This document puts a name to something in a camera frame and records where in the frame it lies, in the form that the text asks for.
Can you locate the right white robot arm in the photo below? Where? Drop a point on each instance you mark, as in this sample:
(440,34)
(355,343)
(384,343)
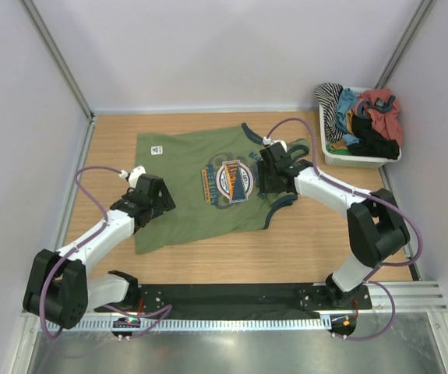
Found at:
(376,229)

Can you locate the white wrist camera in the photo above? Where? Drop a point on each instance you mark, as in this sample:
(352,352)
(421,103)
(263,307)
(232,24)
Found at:
(267,141)
(135,174)

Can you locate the pink tank top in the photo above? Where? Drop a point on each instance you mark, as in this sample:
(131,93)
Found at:
(382,108)

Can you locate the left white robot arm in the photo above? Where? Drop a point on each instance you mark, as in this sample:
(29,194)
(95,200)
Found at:
(59,289)

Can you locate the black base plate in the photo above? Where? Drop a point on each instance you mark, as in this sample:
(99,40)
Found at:
(246,298)

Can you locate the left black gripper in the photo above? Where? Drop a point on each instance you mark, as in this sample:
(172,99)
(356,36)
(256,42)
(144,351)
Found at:
(164,202)

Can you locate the black tank top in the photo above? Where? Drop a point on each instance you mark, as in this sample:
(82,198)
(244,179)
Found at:
(370,143)

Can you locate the left aluminium corner post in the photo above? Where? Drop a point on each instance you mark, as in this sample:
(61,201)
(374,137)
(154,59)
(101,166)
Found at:
(44,34)

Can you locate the green tank top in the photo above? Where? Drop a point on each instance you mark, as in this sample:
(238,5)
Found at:
(213,179)

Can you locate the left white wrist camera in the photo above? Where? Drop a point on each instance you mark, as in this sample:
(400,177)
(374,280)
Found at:
(135,174)

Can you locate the white slotted cable duct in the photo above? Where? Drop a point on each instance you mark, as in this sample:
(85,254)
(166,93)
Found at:
(128,324)

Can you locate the yellow garment in basket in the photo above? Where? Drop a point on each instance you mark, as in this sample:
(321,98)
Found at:
(338,147)

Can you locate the aluminium corner post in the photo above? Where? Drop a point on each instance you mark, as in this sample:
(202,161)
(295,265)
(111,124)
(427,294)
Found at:
(44,34)
(415,23)

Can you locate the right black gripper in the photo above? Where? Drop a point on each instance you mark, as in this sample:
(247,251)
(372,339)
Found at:
(264,184)

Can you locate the white laundry basket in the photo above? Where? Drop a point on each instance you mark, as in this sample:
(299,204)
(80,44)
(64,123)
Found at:
(349,160)

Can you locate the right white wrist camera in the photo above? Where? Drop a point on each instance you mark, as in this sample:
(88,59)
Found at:
(267,141)

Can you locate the striped tank top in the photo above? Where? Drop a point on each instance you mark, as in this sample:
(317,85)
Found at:
(328,94)

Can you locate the aluminium frame rail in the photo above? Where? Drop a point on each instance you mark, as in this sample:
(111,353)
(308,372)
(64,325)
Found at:
(405,296)

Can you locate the right aluminium corner post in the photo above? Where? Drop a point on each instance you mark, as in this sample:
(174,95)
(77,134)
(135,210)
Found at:
(415,23)

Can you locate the light blue tank top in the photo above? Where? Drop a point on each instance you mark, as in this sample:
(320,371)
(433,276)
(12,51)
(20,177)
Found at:
(346,101)

